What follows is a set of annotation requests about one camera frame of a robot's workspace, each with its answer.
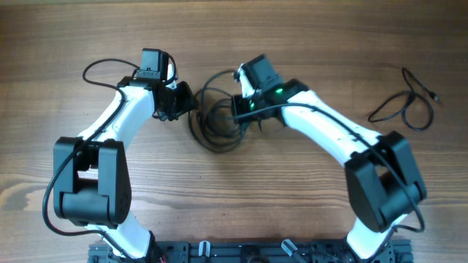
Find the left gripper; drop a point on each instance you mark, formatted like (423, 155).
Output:
(184, 98)

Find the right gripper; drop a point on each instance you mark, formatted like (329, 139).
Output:
(239, 109)

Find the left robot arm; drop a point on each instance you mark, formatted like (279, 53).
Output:
(90, 191)

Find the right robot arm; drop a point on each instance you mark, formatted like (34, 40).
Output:
(384, 183)

